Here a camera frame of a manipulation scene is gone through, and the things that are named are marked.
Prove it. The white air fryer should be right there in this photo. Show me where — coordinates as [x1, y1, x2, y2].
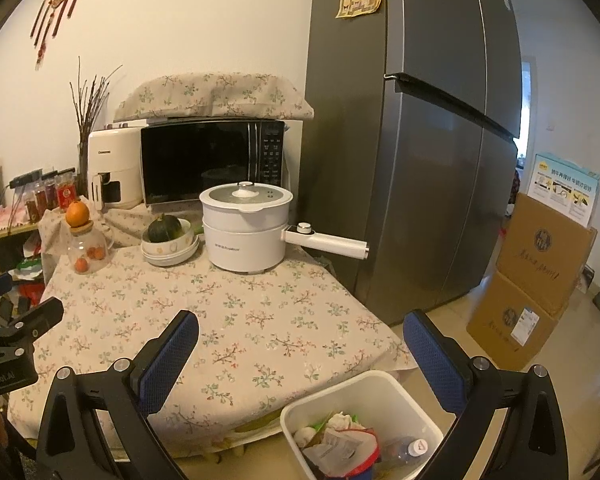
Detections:
[87, 126, 148, 210]

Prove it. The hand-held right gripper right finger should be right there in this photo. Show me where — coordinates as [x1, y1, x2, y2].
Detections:
[402, 309, 576, 480]

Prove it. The white paper ball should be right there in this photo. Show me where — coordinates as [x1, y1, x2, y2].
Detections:
[294, 425, 319, 449]

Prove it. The black microwave oven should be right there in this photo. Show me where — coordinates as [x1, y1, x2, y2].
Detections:
[140, 119, 287, 207]

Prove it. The wooden shelf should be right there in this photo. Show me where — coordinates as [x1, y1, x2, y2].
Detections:
[0, 222, 42, 281]

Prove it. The dark green squash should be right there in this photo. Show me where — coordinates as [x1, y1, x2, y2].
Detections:
[147, 214, 184, 245]

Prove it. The clear plastic bottle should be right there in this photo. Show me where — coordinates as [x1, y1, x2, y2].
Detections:
[380, 435, 429, 467]

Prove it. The white trash bin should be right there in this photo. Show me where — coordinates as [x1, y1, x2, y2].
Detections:
[280, 370, 445, 480]

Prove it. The red label spice jar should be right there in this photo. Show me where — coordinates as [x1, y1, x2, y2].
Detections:
[56, 175, 78, 210]

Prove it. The floral cloth cover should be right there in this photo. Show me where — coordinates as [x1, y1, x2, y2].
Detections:
[112, 72, 315, 123]

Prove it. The white electric cooking pot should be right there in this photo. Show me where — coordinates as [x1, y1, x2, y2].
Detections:
[199, 181, 370, 276]

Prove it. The red wall ornament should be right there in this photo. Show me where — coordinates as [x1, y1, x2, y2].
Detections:
[30, 0, 92, 71]

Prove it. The red instant noodle bowl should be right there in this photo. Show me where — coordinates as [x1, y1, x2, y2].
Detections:
[302, 427, 382, 480]

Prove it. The brown cardboard box with label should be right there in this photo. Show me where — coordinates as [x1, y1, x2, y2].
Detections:
[466, 270, 568, 372]

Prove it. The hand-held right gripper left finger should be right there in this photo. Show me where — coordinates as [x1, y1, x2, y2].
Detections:
[35, 310, 201, 480]

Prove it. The white patterned bowl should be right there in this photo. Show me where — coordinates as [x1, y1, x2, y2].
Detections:
[141, 218, 193, 257]

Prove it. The green white packet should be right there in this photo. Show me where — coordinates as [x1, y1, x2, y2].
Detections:
[17, 257, 46, 282]

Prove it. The glass jar with wooden lid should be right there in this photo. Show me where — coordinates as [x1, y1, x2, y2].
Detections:
[67, 224, 115, 275]

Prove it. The black power strip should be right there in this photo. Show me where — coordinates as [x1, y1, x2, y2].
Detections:
[10, 170, 43, 189]

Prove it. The blue white printed box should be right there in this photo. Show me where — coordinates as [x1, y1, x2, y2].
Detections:
[526, 154, 600, 228]

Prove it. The floral tablecloth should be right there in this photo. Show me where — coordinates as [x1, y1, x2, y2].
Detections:
[7, 205, 416, 448]

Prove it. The grey refrigerator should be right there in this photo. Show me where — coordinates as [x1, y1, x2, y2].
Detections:
[300, 0, 523, 326]

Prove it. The large orange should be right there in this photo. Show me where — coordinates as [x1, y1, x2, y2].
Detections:
[65, 200, 90, 227]

